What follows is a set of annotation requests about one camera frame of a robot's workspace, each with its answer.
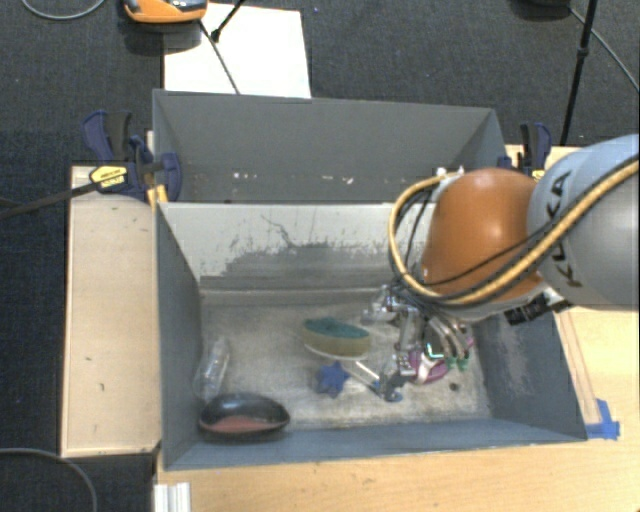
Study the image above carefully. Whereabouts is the clear stick with blue end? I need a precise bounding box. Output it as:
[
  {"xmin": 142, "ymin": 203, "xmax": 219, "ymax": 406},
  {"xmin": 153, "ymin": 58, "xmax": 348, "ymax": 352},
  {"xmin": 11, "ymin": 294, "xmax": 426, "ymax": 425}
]
[{"xmin": 353, "ymin": 360, "xmax": 404, "ymax": 404}]

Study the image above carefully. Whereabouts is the purple and white toy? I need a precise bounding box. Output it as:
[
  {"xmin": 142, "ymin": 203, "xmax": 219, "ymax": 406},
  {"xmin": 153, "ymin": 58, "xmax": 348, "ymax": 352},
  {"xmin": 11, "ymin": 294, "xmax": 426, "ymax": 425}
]
[{"xmin": 407, "ymin": 348, "xmax": 449, "ymax": 386}]

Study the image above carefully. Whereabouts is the blue star-shaped toy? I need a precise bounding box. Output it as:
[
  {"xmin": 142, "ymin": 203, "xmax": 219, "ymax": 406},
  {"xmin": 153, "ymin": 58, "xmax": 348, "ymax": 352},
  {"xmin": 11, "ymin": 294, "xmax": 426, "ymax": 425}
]
[{"xmin": 314, "ymin": 361, "xmax": 352, "ymax": 399}]

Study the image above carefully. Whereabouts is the green and yellow sponge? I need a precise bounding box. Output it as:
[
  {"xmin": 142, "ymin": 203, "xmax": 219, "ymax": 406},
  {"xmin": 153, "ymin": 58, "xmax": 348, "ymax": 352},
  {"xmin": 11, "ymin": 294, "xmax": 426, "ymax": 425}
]
[{"xmin": 301, "ymin": 316, "xmax": 373, "ymax": 359}]

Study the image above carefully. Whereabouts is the black and red oval object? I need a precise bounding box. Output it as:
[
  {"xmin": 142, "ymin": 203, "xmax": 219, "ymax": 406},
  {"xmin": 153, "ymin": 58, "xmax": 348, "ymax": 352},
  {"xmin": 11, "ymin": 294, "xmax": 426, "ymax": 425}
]
[{"xmin": 197, "ymin": 392, "xmax": 292, "ymax": 442}]

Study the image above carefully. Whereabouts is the clear plastic bottle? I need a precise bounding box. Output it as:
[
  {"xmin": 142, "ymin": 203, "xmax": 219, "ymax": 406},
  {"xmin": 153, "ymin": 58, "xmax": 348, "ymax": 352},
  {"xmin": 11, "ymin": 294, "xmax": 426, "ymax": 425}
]
[{"xmin": 192, "ymin": 336, "xmax": 232, "ymax": 402}]

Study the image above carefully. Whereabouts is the grey metal bin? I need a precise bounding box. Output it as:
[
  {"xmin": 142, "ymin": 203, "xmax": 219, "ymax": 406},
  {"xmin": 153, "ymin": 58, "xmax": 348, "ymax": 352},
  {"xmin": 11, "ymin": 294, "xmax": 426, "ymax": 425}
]
[{"xmin": 151, "ymin": 88, "xmax": 589, "ymax": 472}]

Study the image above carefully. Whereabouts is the pale wood board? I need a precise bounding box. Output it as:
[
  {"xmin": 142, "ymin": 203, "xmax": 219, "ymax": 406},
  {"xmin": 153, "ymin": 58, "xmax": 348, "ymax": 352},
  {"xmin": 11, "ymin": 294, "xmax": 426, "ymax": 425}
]
[{"xmin": 59, "ymin": 164, "xmax": 164, "ymax": 459}]

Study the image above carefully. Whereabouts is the black cylinder on white bracket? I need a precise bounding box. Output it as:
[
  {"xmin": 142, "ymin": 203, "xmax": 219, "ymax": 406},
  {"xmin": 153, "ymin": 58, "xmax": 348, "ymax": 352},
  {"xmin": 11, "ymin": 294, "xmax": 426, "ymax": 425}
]
[{"xmin": 503, "ymin": 288, "xmax": 572, "ymax": 327}]

